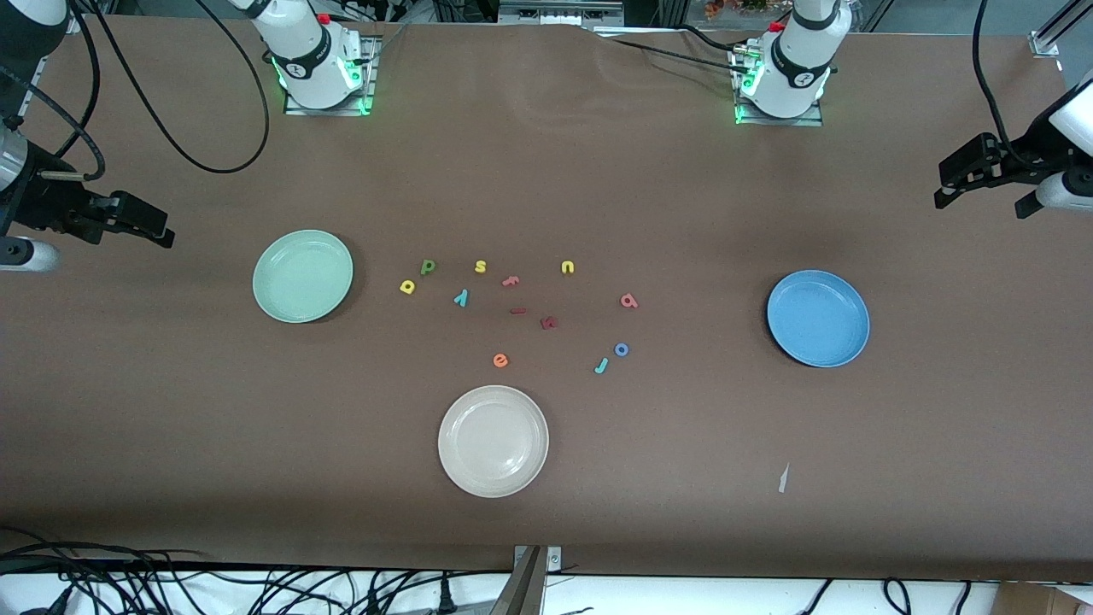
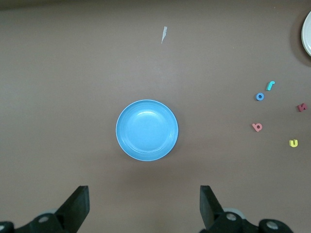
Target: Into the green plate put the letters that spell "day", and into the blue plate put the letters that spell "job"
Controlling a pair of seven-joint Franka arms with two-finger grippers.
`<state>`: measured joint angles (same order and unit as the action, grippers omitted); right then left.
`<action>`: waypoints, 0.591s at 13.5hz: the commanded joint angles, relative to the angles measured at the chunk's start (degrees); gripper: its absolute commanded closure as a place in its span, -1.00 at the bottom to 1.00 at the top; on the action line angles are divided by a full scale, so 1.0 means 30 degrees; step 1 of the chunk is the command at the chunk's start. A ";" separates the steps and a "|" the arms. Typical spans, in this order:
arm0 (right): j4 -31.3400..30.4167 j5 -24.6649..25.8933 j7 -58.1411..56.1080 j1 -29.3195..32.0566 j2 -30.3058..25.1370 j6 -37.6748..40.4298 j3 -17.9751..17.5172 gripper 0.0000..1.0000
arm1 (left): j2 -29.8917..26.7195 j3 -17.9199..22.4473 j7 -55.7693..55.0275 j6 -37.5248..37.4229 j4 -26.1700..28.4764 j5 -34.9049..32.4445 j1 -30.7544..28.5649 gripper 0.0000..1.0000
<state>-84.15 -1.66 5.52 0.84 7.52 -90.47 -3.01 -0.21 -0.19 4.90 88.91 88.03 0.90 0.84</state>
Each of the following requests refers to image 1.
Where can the green plate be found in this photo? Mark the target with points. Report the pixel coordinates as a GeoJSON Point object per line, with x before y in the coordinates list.
{"type": "Point", "coordinates": [303, 276]}

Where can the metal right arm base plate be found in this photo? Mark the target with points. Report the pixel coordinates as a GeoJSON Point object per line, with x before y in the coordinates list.
{"type": "Point", "coordinates": [367, 77]}

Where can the blue plate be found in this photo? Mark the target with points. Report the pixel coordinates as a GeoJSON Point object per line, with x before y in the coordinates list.
{"type": "Point", "coordinates": [818, 319]}

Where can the black power plug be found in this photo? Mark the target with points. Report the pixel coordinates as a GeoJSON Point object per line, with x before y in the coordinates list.
{"type": "Point", "coordinates": [444, 600]}
{"type": "Point", "coordinates": [372, 602]}

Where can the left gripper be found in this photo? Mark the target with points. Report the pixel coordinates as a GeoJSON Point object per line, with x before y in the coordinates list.
{"type": "Point", "coordinates": [1027, 158]}

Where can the grey metal equipment box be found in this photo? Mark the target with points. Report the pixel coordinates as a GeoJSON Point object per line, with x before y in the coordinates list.
{"type": "Point", "coordinates": [559, 10]}

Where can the orange flower decoration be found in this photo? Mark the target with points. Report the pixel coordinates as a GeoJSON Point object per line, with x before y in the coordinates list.
{"type": "Point", "coordinates": [734, 7]}

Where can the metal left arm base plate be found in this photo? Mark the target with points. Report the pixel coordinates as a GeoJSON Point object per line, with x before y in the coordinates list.
{"type": "Point", "coordinates": [768, 120]}

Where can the grey metal beam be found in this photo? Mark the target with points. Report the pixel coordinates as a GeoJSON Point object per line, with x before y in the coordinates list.
{"type": "Point", "coordinates": [521, 594]}

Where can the brown cardboard box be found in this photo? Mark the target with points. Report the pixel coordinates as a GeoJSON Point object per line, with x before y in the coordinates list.
{"type": "Point", "coordinates": [1042, 602]}

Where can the small grey paper scrap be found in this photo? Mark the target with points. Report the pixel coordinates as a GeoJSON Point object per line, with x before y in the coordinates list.
{"type": "Point", "coordinates": [783, 481]}

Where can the teal foam letter y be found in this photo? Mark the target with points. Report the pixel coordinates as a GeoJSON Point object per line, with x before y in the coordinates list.
{"type": "Point", "coordinates": [462, 299]}

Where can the aluminium frame profile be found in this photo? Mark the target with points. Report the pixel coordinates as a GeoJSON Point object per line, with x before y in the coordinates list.
{"type": "Point", "coordinates": [1046, 41]}

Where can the brown paper table cover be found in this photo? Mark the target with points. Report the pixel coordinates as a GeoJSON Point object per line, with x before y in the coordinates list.
{"type": "Point", "coordinates": [546, 171]}

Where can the beige plate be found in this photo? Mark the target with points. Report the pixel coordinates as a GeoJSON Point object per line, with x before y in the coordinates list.
{"type": "Point", "coordinates": [493, 441]}

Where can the metal table edge bracket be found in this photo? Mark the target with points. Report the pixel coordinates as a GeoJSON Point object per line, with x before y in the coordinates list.
{"type": "Point", "coordinates": [553, 559]}

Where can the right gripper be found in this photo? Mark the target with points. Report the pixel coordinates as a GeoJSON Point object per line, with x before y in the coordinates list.
{"type": "Point", "coordinates": [44, 202]}

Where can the teal foam letter j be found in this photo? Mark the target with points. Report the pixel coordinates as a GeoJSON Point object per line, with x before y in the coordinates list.
{"type": "Point", "coordinates": [602, 366]}

